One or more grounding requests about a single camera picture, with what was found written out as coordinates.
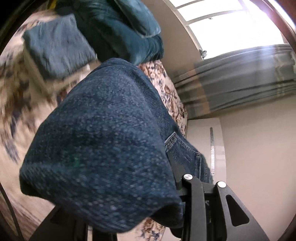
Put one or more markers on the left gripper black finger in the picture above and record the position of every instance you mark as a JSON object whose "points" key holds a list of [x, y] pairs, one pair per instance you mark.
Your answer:
{"points": [[212, 211]]}

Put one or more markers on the dark blue denim jeans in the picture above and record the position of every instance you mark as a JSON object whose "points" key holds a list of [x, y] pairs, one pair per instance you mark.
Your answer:
{"points": [[105, 153]]}

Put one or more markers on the white cabinet panel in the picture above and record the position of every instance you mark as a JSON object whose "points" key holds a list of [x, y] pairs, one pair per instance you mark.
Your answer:
{"points": [[206, 136]]}

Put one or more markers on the grey striped curtain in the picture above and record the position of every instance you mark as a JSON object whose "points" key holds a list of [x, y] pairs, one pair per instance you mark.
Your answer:
{"points": [[237, 78]]}

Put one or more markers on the teal velvet pillow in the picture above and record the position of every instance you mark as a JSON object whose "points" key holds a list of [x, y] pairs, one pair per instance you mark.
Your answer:
{"points": [[117, 29]]}

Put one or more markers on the floral plush bed blanket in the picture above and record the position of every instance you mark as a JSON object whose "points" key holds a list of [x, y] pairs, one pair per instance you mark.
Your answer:
{"points": [[24, 107]]}

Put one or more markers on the bright window with frame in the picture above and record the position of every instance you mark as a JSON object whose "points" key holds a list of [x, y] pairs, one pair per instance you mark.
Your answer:
{"points": [[219, 27]]}

